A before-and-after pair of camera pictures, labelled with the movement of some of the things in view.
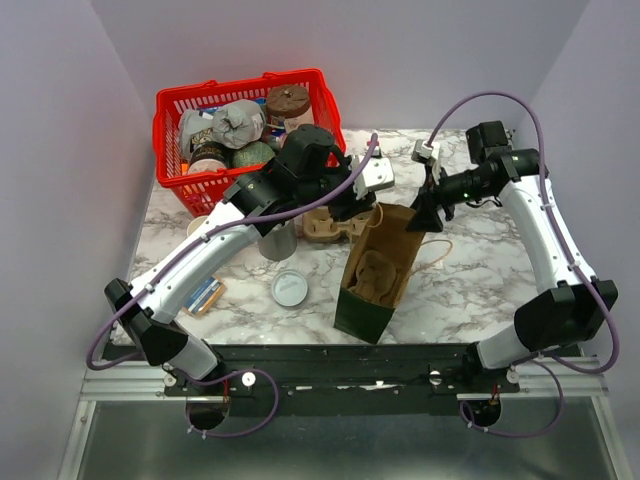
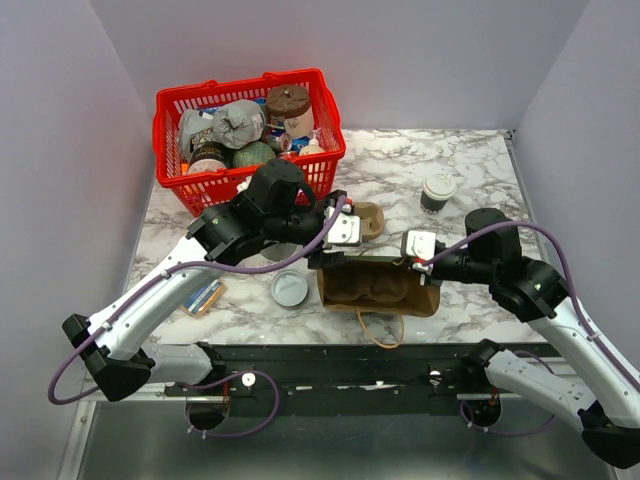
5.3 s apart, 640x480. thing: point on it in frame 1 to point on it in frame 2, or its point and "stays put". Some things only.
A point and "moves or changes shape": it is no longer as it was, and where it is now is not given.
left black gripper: (353, 205) to (317, 260)
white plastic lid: (289, 288) stays put
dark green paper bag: (377, 272) to (383, 289)
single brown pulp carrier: (375, 279) moves or changes shape
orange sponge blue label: (200, 302) stays put
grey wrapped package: (238, 123) stays put
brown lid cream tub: (290, 102) stays put
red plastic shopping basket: (209, 137) stays put
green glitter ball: (257, 153) stays put
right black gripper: (427, 219) to (431, 278)
